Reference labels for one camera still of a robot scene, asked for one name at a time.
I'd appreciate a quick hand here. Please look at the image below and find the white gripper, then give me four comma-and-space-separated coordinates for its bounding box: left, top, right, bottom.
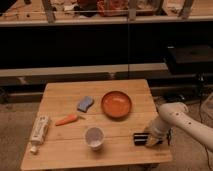
145, 119, 167, 147

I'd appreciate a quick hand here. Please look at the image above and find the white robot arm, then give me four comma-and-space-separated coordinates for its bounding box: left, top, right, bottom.
146, 102, 213, 152

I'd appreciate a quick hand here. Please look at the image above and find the orange bowl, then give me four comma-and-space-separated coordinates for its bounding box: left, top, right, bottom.
101, 91, 132, 119

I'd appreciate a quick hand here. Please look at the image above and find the wooden table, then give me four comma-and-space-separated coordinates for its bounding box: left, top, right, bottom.
21, 79, 172, 171

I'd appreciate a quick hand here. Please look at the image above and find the blue sponge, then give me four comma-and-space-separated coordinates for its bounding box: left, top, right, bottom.
77, 96, 94, 113

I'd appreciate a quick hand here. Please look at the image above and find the orange toy carrot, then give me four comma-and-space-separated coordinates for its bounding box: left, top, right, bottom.
55, 114, 82, 126

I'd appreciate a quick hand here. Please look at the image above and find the black box on shelf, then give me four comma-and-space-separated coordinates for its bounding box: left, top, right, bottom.
165, 45, 213, 74

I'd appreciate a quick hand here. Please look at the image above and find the white toothpaste tube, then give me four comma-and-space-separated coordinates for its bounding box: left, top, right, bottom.
30, 116, 50, 154

